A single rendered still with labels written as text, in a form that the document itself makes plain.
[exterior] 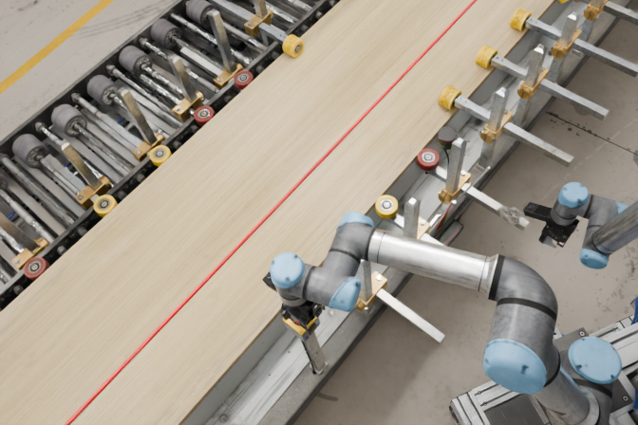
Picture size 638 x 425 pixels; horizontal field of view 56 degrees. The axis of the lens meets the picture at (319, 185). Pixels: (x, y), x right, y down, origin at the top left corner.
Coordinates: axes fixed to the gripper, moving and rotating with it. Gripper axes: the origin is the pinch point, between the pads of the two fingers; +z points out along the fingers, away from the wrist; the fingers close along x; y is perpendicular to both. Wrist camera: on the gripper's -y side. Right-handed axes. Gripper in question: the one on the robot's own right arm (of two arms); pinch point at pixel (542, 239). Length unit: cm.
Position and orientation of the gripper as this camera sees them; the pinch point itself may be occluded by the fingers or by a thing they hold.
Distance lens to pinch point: 221.5
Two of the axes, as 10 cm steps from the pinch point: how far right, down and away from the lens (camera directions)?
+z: 1.0, 5.1, 8.5
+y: 7.6, 5.2, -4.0
